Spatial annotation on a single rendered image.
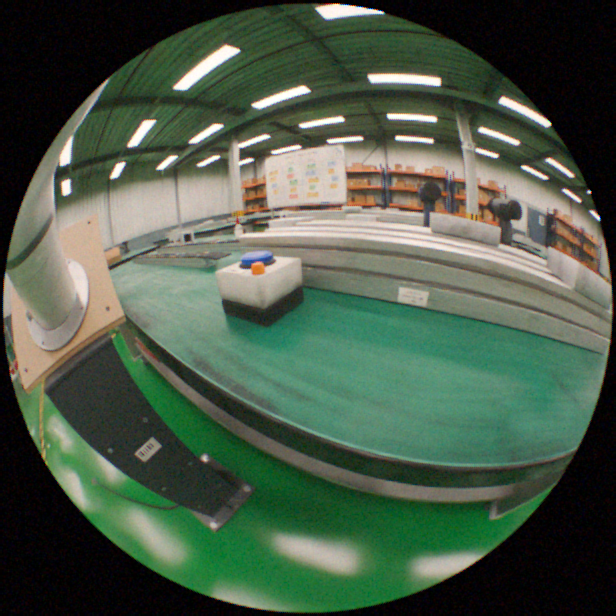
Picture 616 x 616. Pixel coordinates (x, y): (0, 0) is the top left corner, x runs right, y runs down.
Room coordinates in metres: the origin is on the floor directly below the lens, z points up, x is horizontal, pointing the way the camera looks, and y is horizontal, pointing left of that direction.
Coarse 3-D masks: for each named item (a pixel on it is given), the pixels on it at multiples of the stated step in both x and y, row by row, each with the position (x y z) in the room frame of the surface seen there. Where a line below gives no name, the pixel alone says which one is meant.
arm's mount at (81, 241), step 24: (96, 216) 0.35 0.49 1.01; (72, 240) 0.26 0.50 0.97; (96, 240) 0.31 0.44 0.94; (96, 264) 0.27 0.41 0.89; (96, 288) 0.24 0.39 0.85; (24, 312) 0.08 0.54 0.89; (96, 312) 0.21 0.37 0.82; (120, 312) 0.24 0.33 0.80; (24, 336) 0.05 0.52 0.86; (96, 336) 0.18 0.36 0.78; (24, 360) 0.02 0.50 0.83; (48, 360) 0.07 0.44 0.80; (24, 384) -0.01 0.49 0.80
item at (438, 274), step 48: (240, 240) 0.39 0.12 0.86; (288, 240) 0.33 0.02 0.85; (336, 240) 0.29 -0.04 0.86; (384, 240) 0.25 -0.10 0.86; (432, 240) 0.28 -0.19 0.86; (336, 288) 0.29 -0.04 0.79; (384, 288) 0.25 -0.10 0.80; (432, 288) 0.21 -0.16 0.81; (480, 288) 0.18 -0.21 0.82; (528, 288) 0.14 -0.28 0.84; (576, 336) 0.05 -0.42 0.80
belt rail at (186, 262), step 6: (144, 258) 0.85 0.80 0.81; (150, 258) 0.79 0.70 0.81; (156, 258) 0.74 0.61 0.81; (162, 258) 0.69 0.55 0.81; (168, 258) 0.66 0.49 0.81; (174, 258) 0.62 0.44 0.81; (180, 258) 0.60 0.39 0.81; (186, 258) 0.57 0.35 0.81; (192, 258) 0.55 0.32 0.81; (198, 258) 0.53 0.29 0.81; (162, 264) 0.70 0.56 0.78; (168, 264) 0.66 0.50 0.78; (174, 264) 0.63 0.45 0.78; (180, 264) 0.60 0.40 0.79; (186, 264) 0.58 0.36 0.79; (192, 264) 0.55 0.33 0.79; (198, 264) 0.53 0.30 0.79; (204, 264) 0.52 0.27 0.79; (210, 264) 0.54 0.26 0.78
